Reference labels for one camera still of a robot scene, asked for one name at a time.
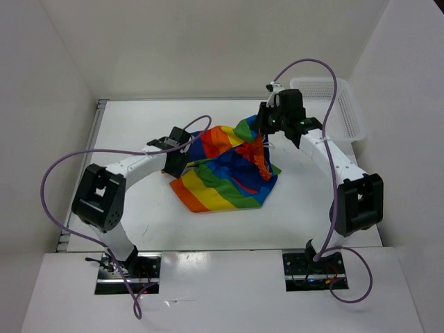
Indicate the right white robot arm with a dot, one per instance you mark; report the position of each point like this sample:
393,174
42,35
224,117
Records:
358,201

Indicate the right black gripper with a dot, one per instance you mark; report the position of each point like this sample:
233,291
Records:
259,122

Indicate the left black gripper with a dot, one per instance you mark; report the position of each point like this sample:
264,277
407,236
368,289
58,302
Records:
176,170

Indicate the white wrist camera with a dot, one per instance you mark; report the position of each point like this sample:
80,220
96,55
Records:
163,143
273,88

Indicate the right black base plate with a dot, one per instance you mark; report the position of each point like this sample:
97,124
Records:
304,275

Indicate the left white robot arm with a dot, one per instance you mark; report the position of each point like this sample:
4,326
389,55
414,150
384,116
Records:
100,196

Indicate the white plastic basket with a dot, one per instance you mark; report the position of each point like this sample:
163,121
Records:
345,122

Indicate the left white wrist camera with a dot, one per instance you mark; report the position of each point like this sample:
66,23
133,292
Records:
163,143

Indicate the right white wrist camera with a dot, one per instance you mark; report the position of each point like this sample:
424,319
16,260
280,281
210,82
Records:
273,88

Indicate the rainbow striped shorts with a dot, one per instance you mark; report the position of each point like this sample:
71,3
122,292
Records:
228,169

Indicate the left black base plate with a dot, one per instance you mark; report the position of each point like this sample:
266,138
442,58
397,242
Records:
144,280

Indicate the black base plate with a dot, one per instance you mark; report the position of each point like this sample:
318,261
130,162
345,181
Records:
144,280
304,275

